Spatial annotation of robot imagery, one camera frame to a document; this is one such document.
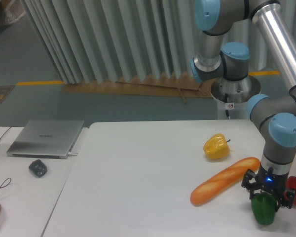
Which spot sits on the pale green folding screen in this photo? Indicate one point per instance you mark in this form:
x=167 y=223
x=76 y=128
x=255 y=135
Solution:
x=112 y=39

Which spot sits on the yellow toy bell pepper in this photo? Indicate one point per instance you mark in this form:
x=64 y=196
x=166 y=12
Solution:
x=216 y=147

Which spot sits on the white side table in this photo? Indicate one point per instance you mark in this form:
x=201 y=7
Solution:
x=27 y=201

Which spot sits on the white usb plug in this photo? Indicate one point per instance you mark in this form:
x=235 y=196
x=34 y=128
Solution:
x=70 y=154

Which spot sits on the flat brown cardboard sheet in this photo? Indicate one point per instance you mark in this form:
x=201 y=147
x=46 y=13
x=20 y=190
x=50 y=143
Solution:
x=183 y=87

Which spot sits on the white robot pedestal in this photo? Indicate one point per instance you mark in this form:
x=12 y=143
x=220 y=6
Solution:
x=232 y=96

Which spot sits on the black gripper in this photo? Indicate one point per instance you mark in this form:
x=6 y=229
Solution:
x=271 y=183

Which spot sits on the silver closed laptop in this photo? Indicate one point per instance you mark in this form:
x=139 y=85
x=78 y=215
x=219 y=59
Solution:
x=46 y=139

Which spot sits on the orange toy baguette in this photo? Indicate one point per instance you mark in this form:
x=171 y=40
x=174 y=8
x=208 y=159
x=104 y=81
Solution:
x=222 y=181

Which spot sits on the green toy bell pepper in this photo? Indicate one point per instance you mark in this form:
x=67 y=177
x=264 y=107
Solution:
x=263 y=206

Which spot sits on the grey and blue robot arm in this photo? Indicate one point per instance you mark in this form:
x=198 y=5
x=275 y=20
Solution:
x=275 y=119

